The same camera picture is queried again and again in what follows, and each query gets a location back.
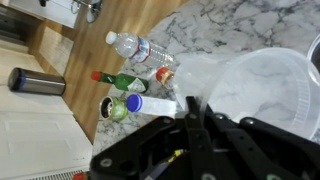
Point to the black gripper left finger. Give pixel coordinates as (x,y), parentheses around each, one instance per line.
(196,146)

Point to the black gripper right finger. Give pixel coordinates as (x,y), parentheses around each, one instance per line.
(266,150)

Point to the white bottle blue cap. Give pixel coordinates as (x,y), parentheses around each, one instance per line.
(153,106)

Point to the red cap spice jar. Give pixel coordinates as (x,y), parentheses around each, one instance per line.
(164,75)

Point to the green tin can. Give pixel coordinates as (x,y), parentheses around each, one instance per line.
(116,109)

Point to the green glass sauce bottle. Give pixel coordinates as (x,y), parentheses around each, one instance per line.
(128,82)

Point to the clear plastic water bottle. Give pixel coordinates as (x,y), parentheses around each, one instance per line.
(140,50)

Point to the red cap hot sauce bottle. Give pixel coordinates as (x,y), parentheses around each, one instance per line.
(79,176)

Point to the white panel door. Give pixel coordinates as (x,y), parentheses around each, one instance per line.
(33,140)

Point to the chrome stool base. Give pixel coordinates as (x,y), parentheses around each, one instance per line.
(91,15)

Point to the steel trash can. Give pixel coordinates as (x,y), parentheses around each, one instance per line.
(40,83)

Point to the white wall heater grille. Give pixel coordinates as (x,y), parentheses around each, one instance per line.
(50,176)

